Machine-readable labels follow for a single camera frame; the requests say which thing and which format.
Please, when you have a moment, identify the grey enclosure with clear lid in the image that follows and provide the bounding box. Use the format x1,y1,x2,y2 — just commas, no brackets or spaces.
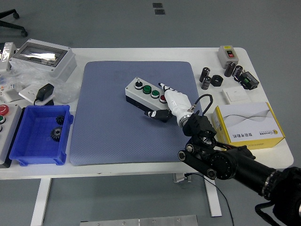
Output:
8,39,78,82

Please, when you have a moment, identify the silver metal plate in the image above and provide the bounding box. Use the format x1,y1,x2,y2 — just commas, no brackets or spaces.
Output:
79,214,199,226

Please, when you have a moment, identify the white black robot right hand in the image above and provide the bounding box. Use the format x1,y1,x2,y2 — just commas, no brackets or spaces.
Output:
144,81,192,123

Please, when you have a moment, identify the clear plastic bag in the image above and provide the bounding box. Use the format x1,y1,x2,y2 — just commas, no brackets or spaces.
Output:
0,62,80,104

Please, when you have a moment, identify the thin black cable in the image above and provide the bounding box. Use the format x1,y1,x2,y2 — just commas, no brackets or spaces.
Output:
185,173,235,226

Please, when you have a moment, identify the black cylindrical capacitor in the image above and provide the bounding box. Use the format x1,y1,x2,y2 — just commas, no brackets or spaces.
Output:
201,75,212,90
224,61,237,78
199,66,211,83
232,65,244,81

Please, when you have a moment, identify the yellow white cardboard box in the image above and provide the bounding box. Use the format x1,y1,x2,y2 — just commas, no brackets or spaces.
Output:
211,102,286,151

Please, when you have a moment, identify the grey emergency-stop control box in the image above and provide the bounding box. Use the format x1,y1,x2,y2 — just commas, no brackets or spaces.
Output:
0,103,24,168

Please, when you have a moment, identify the black hexagonal nut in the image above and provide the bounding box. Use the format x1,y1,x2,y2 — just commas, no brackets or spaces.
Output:
210,74,223,87

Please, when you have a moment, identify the white table leg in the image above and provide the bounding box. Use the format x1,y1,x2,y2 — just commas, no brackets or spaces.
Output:
204,175,223,218
30,178,52,226

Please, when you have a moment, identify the black office chair base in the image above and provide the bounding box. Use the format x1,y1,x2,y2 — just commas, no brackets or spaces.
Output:
0,8,28,38

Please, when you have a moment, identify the white wall switch plate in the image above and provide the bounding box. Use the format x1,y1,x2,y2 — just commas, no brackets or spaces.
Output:
221,86,251,104

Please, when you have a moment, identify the blue plastic bin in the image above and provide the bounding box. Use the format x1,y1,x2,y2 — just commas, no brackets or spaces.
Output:
8,105,74,167

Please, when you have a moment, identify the grey power switch box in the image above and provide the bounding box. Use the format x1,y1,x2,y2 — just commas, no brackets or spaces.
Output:
216,45,239,69

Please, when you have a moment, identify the black power adapter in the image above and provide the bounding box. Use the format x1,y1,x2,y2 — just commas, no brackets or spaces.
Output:
33,83,55,106

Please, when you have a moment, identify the grey table bracket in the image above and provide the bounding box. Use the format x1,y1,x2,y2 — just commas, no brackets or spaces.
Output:
173,173,191,184

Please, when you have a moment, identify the large black gear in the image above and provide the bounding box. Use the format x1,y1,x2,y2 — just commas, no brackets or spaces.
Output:
49,126,63,142

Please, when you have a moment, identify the white silver device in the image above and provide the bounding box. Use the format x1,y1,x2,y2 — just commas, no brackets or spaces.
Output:
0,42,17,73

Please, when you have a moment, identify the small white packaging box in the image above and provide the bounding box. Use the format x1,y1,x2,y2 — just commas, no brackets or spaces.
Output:
0,83,22,103

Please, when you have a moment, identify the white wall socket plate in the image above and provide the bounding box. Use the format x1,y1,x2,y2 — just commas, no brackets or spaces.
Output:
18,84,55,106

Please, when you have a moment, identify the black terminal module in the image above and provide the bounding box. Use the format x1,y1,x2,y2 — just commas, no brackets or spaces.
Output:
235,70,260,90

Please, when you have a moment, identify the grey four-button control box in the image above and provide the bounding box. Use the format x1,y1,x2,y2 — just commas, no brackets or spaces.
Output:
124,76,170,118

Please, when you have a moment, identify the grey-blue table mat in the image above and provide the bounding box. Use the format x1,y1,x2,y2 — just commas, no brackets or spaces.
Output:
69,60,210,166

